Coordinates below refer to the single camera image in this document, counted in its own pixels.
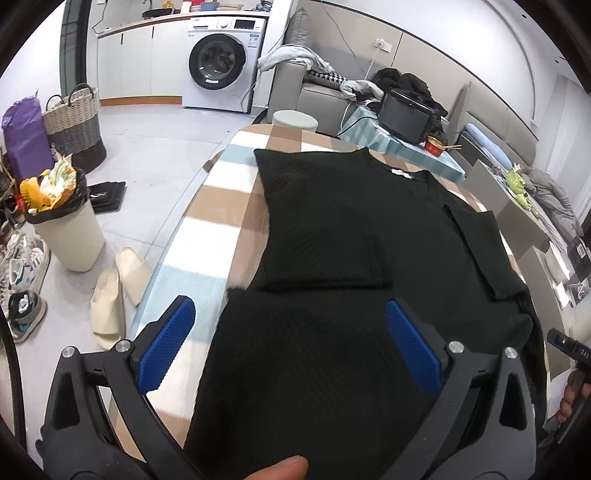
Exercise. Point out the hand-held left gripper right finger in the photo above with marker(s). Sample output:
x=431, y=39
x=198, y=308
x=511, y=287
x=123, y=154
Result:
x=411, y=346

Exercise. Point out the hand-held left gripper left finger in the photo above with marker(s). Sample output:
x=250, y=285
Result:
x=166, y=341

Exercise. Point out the black knit sweater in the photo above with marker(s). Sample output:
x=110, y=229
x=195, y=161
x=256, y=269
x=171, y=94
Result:
x=332, y=221

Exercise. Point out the person's right hand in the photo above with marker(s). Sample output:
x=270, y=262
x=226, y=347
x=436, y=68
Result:
x=575, y=397

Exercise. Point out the person's left hand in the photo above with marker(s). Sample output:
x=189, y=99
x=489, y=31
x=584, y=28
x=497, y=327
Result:
x=281, y=468

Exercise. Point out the beige slipper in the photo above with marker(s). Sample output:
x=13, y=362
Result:
x=134, y=274
x=108, y=309

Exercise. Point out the tall cardboard box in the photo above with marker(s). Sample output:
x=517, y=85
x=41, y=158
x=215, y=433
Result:
x=540, y=286

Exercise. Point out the black printed box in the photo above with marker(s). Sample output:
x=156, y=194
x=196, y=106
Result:
x=579, y=254

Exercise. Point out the checked blanket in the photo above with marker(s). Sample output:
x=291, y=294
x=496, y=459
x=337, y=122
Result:
x=221, y=221

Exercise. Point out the beige trash bin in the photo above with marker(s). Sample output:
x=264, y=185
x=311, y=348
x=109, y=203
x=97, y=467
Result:
x=69, y=240

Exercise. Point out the grey teal sneaker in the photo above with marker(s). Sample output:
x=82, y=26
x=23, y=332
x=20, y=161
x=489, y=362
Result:
x=25, y=316

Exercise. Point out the grey duvet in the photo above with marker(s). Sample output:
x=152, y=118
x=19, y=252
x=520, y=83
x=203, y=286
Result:
x=554, y=198

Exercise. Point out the large cardboard box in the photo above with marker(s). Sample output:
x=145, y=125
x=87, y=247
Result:
x=503, y=207

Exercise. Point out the white green sneaker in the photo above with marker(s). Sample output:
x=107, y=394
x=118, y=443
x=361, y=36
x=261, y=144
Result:
x=25, y=267

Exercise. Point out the black trash bag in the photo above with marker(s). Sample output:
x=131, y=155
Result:
x=81, y=194

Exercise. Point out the green plush toy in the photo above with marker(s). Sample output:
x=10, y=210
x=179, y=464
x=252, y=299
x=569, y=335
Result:
x=517, y=184

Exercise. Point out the crumpled snack wrapper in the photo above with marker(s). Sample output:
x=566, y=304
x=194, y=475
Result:
x=60, y=180

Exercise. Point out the striped tablecloth side table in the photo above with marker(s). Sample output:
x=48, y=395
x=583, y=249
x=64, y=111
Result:
x=401, y=150

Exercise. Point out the yellow spiky peel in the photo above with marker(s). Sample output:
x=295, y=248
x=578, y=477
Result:
x=32, y=191

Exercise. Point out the red bowl with chopsticks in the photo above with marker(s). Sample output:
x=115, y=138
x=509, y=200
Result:
x=450, y=146

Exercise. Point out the blue pillow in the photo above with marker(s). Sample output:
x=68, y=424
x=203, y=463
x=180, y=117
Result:
x=489, y=143

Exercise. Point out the black countertop appliance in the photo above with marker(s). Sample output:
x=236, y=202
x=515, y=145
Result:
x=401, y=115

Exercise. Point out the woven laundry basket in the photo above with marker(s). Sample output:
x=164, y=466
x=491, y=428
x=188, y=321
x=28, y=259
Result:
x=74, y=124

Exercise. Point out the purple bag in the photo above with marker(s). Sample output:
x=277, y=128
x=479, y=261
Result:
x=25, y=138

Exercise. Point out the round pale stool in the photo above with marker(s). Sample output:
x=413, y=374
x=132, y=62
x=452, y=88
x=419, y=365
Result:
x=294, y=121

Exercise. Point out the grey sofa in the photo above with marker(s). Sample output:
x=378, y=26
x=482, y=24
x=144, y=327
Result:
x=318, y=106

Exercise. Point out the black jacket pile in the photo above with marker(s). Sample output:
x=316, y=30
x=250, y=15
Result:
x=411, y=85

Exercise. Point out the grey white cloth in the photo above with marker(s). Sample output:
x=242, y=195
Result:
x=362, y=87

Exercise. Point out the black white checked pillow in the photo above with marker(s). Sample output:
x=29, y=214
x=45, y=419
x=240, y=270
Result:
x=323, y=78

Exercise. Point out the white kitchen cabinet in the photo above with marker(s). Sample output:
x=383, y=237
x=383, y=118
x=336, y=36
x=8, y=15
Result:
x=138, y=60

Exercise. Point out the white washing machine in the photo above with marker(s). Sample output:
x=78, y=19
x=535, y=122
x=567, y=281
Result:
x=221, y=60

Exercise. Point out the light grey garment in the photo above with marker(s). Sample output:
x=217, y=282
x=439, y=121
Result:
x=291, y=55

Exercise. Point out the black pan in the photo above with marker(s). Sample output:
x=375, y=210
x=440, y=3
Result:
x=156, y=13

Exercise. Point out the grey cushion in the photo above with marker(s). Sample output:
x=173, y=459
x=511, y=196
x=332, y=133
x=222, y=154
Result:
x=298, y=27

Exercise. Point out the white wall socket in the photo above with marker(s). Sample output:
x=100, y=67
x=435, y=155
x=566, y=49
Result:
x=382, y=45

